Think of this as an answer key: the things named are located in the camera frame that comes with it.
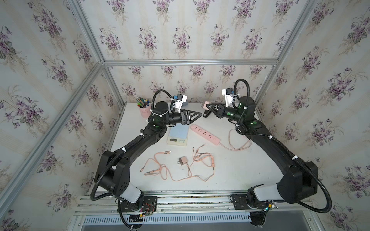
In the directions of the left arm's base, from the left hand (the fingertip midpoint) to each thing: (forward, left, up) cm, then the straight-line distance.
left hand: (200, 115), depth 70 cm
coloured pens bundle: (+31, +39, -23) cm, 55 cm away
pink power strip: (+8, -7, -30) cm, 31 cm away
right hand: (+5, -6, +1) cm, 8 cm away
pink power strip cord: (+5, -24, -31) cm, 40 cm away
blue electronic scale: (+7, +12, -29) cm, 32 cm away
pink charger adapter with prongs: (-11, +9, -30) cm, 33 cm away
